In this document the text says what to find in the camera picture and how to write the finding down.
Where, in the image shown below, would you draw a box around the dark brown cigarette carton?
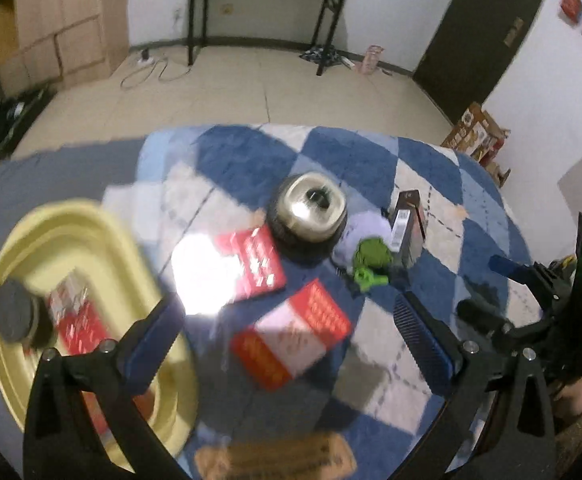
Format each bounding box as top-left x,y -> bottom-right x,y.
389,190 -> 427,269

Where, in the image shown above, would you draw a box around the red diamond cigarette carton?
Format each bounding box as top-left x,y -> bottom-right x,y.
46,270 -> 110,356

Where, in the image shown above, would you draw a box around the black glitter round box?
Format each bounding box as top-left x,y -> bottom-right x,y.
0,278 -> 54,349

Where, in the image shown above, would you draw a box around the green plastic clip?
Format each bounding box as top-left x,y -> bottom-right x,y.
353,266 -> 389,292

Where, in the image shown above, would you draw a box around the green frog toy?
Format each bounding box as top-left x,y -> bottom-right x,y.
352,237 -> 393,270

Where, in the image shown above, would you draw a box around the printed cardboard boxes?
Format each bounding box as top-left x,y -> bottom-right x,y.
442,102 -> 511,188

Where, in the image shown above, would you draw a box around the lavender plush toy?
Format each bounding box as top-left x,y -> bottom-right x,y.
330,210 -> 391,271

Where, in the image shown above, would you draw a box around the yellow oval plastic tray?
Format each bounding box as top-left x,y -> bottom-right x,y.
0,200 -> 198,479

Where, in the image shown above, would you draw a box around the red white cigarette carton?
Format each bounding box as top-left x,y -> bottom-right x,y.
230,280 -> 352,391

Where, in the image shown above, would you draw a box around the brown rug label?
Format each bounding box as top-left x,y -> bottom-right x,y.
195,431 -> 357,480

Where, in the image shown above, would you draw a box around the cream round tin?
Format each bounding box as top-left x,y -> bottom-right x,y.
273,171 -> 347,243

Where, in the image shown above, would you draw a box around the blue white argyle rug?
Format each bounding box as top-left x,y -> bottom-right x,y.
102,122 -> 545,480

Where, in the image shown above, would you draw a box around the red carton with white side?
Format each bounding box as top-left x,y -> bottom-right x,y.
171,226 -> 287,318

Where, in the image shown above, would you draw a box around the pink plastic bag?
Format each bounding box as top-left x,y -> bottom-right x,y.
359,44 -> 384,75

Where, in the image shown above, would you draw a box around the dark brown door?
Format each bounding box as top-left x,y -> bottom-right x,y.
413,0 -> 542,122

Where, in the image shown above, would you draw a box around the black open case on floor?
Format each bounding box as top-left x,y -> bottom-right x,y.
0,86 -> 56,160

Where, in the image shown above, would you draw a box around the dark cloth pile on floor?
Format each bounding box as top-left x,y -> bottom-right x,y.
300,46 -> 342,67

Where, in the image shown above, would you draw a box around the wooden wardrobe cabinet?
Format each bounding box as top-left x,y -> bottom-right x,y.
0,0 -> 130,96

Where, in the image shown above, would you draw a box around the power strip with cable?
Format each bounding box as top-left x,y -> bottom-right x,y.
120,48 -> 191,91

